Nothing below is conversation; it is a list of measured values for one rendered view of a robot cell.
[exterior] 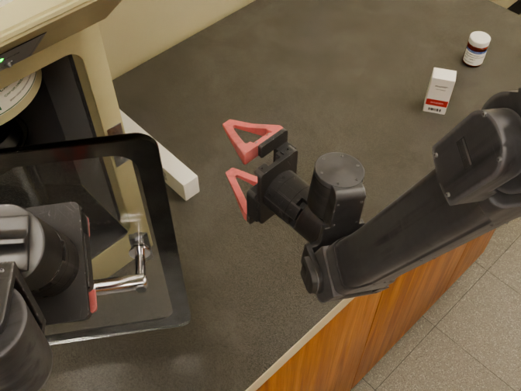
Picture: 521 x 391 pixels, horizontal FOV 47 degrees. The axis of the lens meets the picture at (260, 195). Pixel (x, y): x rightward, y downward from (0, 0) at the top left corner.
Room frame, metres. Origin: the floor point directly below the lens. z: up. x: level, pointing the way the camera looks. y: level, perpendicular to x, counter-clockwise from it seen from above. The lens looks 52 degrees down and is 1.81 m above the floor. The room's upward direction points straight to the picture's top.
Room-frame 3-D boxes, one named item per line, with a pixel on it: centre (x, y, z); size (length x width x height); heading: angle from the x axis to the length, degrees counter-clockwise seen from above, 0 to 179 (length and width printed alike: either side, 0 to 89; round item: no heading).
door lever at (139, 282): (0.36, 0.17, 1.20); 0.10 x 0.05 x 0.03; 99
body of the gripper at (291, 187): (0.48, -0.04, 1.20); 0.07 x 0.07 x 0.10; 44
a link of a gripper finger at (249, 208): (0.53, 0.01, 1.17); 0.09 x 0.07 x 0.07; 44
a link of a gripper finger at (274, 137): (0.53, 0.01, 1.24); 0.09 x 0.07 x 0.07; 44
